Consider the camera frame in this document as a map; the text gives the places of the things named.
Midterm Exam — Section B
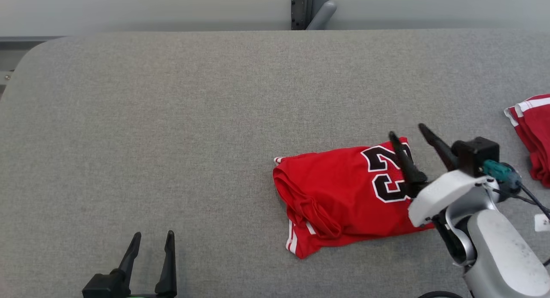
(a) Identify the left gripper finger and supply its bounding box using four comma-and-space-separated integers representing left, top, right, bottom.
113, 232, 142, 286
155, 230, 177, 293

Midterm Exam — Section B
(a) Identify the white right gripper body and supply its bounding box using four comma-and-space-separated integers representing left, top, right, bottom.
407, 169, 488, 228

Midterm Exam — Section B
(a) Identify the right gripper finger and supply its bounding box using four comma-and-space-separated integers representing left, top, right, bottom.
388, 132, 428, 198
418, 123, 460, 172

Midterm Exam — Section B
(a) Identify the red and white basketball jersey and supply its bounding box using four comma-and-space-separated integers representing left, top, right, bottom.
272, 137, 434, 260

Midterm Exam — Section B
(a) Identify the red garment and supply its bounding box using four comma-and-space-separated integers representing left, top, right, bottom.
504, 94, 550, 188

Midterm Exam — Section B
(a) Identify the grey fabric sofa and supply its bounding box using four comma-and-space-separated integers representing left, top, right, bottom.
0, 30, 550, 298

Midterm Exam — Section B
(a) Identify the light grey angled tube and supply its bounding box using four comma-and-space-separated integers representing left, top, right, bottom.
306, 1, 337, 31

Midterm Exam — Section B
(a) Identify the teal plug right camera cable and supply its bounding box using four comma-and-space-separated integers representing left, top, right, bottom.
483, 160, 550, 219

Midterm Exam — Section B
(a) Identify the dark grey metal post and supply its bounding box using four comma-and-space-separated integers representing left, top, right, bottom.
290, 0, 316, 31

